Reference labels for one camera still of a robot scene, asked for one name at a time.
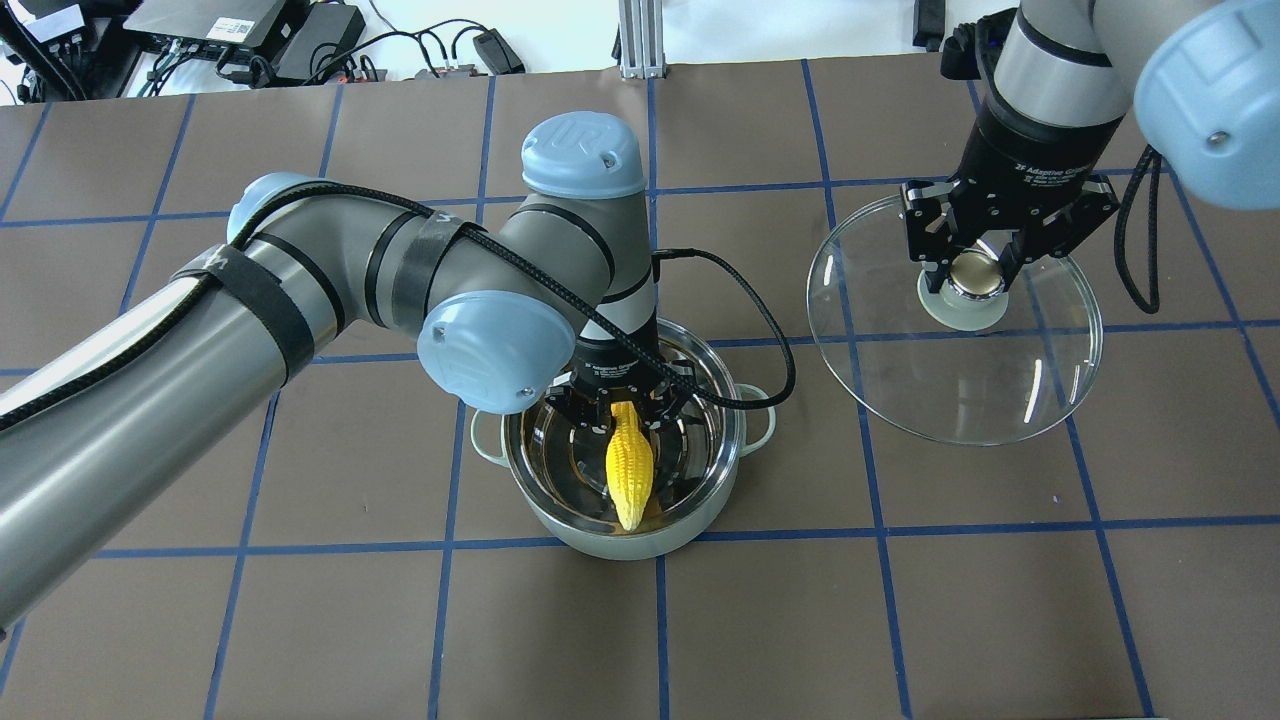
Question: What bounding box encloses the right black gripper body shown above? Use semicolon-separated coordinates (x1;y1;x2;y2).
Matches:
952;100;1120;232

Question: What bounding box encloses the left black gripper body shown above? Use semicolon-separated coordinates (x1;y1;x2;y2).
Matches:
570;322;663;404

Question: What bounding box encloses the yellow corn cob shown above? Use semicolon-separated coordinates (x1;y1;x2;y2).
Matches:
605;401;655;533

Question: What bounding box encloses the glass pot lid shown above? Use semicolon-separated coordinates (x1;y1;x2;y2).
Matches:
806;197;1105;446

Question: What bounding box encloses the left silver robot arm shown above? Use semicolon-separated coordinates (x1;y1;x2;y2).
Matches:
1;111;694;632

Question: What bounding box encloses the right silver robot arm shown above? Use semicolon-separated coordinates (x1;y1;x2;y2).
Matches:
901;1;1279;293

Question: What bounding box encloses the black power adapter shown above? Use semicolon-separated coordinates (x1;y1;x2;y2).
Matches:
472;28;526;76

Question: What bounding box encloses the black power brick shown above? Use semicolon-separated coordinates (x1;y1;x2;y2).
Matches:
270;3;366;87

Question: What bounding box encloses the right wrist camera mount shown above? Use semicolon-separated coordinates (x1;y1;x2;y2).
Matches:
940;8;1018;83

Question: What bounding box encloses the aluminium frame post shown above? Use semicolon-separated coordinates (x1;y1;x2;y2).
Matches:
617;0;668;79

